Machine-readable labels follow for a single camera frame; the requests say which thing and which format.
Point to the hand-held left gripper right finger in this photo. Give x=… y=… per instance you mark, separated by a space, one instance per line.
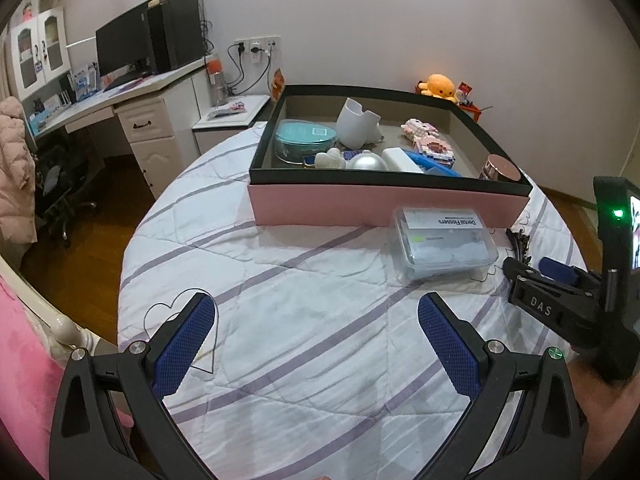
x=450 y=355

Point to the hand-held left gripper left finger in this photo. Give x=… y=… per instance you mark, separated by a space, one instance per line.
x=182 y=345

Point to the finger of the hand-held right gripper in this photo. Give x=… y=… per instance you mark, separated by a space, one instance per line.
x=562 y=270
x=535 y=295

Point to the black hair clip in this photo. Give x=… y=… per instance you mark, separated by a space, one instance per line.
x=520 y=245

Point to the clear plastic floss box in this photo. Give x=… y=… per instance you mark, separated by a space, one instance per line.
x=440 y=250

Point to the rose gold jar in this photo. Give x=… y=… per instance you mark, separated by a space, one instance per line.
x=500 y=167

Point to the blue tube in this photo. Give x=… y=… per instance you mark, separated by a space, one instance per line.
x=440 y=170

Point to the pink black storage box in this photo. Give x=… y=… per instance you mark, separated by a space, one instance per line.
x=375 y=205

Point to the small white box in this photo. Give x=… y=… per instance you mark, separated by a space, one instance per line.
x=400 y=159

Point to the silver ball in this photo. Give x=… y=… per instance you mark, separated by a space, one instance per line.
x=367 y=162

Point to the white heart ornament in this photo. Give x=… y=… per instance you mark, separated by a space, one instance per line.
x=330 y=159

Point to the person's right forearm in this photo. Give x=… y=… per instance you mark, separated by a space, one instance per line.
x=610 y=425

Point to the pink blanket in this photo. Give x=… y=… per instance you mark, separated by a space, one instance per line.
x=25 y=385

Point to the white pink block toy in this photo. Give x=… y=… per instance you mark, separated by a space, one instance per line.
x=417 y=127

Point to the red white packet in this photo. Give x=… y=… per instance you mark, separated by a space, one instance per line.
x=464 y=91

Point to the black office chair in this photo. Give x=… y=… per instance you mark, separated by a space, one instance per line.
x=60 y=175

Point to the orange octopus plush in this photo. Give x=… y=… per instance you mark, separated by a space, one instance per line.
x=437 y=85

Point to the pink patterned pouch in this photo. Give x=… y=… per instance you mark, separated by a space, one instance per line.
x=227 y=110

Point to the teal round case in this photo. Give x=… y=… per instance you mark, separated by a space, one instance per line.
x=302 y=135

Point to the pink puffer jacket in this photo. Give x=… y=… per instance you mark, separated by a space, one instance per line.
x=12 y=170

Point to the white side table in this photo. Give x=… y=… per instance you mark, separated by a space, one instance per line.
x=250 y=110

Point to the white desk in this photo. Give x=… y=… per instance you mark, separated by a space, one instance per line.
x=145 y=85

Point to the clear water bottle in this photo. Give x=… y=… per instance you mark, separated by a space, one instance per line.
x=217 y=82

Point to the dark mouse pad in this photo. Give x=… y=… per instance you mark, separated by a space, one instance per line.
x=125 y=84

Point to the orange snack bag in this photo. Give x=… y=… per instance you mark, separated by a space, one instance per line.
x=277 y=85

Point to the blue white cartons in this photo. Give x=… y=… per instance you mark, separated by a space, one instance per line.
x=84 y=82

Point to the black computer monitor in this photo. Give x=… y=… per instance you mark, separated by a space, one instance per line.
x=122 y=42

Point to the black computer tower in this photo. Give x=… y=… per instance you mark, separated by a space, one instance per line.
x=175 y=35

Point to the white glass-door cabinet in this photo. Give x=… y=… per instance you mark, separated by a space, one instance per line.
x=55 y=50

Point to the cream bed frame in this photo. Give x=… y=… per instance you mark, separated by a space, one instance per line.
x=65 y=330

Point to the white wall power outlet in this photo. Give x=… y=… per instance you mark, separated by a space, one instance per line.
x=257 y=45

